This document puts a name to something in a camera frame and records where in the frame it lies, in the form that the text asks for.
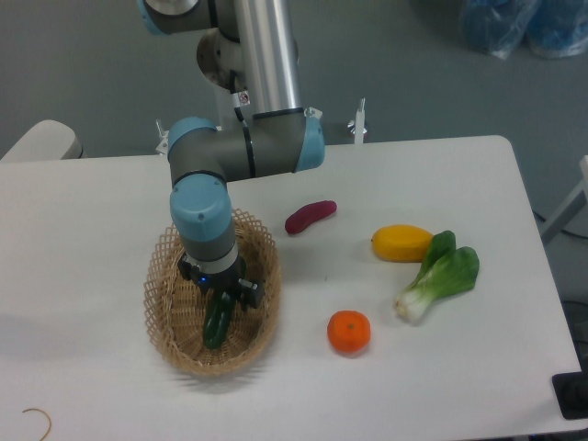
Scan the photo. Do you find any orange tangerine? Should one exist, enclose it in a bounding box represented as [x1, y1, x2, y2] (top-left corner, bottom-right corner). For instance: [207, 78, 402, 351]
[327, 311, 371, 354]

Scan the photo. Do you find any green cucumber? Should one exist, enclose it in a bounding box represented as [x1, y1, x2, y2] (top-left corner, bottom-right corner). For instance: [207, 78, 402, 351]
[202, 284, 243, 350]

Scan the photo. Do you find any yellow mango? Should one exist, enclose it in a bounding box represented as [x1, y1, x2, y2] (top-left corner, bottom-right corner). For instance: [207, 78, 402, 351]
[371, 224, 433, 263]

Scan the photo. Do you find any black device at edge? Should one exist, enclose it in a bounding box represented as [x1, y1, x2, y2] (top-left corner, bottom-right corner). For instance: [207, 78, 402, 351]
[552, 372, 587, 420]

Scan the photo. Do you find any green bok choy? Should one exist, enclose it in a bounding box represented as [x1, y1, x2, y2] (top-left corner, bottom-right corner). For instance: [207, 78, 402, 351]
[394, 231, 481, 323]

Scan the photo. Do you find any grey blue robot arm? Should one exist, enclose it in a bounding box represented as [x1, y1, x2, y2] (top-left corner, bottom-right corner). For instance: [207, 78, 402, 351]
[138, 1, 325, 309]

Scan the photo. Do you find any white chair armrest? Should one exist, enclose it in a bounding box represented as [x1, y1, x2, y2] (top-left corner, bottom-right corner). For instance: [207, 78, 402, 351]
[1, 119, 85, 164]

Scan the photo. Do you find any blue plastic bag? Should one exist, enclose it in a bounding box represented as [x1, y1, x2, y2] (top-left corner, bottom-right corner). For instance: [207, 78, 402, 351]
[459, 1, 587, 60]

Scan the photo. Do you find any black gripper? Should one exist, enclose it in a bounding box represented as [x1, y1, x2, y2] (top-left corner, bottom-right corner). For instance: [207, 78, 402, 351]
[177, 254, 266, 311]

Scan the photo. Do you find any woven wicker basket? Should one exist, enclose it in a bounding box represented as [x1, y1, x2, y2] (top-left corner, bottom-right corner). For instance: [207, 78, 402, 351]
[143, 209, 281, 377]

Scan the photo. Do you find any tan rubber band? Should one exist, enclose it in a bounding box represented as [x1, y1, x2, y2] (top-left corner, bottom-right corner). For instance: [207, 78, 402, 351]
[21, 407, 53, 440]

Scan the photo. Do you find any purple sweet potato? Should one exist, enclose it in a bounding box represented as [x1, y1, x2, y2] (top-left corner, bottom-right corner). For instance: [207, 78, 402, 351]
[284, 200, 337, 235]

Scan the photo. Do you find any white table leg frame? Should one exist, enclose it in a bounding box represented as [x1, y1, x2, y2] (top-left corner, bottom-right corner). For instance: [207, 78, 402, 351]
[539, 155, 587, 244]

